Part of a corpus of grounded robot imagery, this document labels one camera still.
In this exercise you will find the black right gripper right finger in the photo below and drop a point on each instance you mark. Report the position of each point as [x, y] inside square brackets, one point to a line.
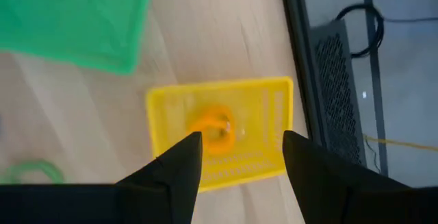
[325, 189]

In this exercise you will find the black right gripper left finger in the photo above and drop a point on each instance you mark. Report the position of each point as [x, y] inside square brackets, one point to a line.
[164, 189]

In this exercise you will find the black mesh computer tower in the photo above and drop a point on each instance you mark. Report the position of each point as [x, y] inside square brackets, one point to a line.
[337, 97]

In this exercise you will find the yellow plastic basket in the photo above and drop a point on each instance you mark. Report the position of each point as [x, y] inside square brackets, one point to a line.
[260, 114]

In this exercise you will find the green plastic basket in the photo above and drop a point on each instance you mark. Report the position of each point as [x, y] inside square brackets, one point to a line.
[68, 18]

